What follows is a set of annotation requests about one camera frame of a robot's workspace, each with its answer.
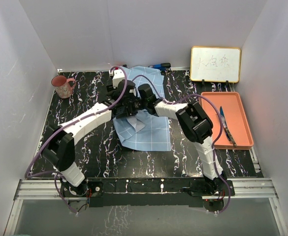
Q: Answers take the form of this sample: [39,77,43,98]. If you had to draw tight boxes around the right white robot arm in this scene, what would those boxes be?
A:
[138,84,226,195]

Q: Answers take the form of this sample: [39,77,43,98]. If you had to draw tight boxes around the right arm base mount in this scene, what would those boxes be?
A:
[180,179,229,197]

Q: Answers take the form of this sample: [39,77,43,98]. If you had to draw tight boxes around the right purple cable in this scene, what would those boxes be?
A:
[131,75,232,214]

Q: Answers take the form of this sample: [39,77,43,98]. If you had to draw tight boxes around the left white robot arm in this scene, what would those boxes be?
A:
[41,80,136,196]

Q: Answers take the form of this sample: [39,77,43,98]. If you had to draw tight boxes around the small framed whiteboard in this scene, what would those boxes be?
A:
[190,46,241,83]

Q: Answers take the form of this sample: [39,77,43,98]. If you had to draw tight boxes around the aluminium frame rail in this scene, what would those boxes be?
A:
[14,177,277,200]

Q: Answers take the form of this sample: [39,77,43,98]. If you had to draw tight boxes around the pink floral mug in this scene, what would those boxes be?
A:
[51,75,76,99]

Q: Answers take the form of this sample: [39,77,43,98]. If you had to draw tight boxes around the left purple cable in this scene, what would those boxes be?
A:
[25,73,128,214]

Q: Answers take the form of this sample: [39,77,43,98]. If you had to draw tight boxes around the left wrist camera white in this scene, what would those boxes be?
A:
[109,67,126,88]

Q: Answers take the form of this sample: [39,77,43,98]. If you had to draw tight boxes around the blue patterned knife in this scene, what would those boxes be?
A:
[220,106,237,148]

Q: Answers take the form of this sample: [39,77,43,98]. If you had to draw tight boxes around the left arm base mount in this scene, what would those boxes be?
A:
[60,178,103,198]

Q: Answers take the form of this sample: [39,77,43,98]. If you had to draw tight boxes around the blue marker pen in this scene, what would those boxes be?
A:
[149,62,171,70]

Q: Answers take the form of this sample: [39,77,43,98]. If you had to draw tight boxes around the blue checked tablecloth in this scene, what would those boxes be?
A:
[113,66,171,151]

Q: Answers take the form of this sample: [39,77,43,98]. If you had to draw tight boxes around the purple cable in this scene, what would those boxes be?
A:
[131,75,232,214]
[25,73,128,214]

